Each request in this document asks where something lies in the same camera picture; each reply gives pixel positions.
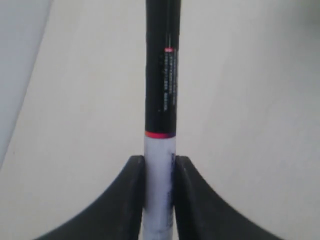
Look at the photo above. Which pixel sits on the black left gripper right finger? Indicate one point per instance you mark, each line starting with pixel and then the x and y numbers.
pixel 201 214

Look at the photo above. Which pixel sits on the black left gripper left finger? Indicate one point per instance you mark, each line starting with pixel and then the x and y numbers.
pixel 115 215

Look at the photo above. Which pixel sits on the black and white marker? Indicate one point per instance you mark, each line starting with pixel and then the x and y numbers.
pixel 161 100

